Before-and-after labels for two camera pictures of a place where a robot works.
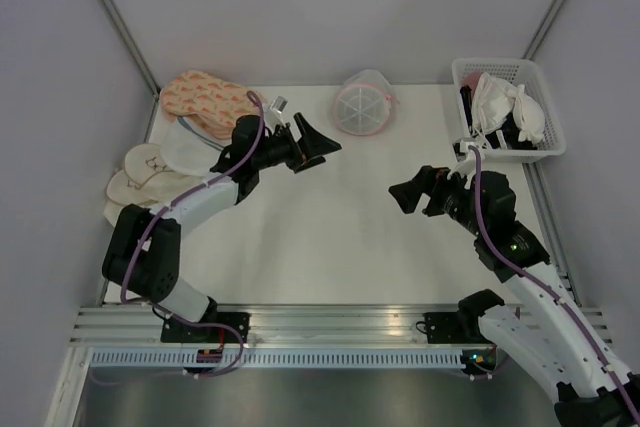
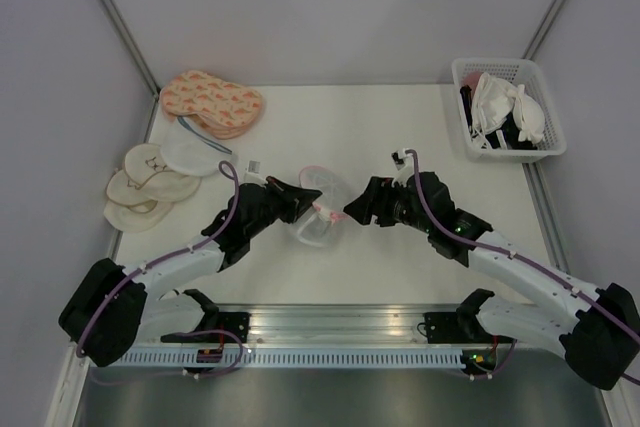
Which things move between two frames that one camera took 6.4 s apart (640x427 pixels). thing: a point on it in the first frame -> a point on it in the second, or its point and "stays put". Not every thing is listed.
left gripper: x=312 y=144 -> x=295 y=200
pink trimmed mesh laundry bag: x=364 y=103 -> x=321 y=224
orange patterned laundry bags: x=213 y=104 stays put
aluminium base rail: x=290 y=325 stays put
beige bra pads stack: x=147 y=180 stays put
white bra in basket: x=497 y=102 stays put
